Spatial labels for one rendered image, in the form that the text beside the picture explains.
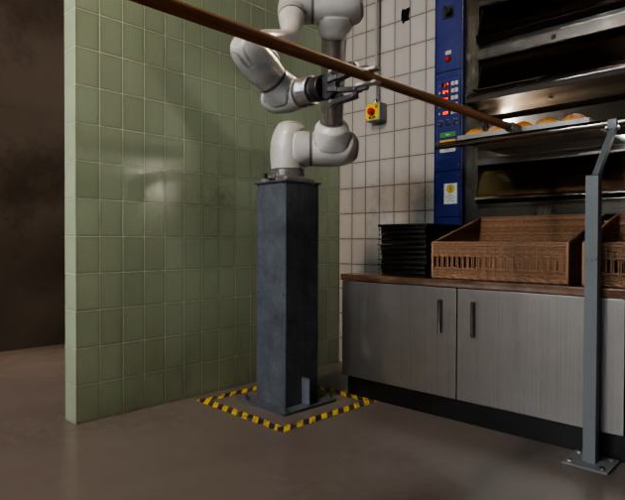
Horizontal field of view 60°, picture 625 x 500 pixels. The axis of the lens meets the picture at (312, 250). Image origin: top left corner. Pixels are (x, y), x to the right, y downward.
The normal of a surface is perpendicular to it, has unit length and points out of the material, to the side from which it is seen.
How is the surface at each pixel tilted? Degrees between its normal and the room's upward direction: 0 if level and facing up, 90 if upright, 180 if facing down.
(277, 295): 90
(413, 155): 90
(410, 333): 90
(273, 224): 90
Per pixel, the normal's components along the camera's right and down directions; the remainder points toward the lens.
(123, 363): 0.73, 0.01
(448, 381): -0.69, 0.00
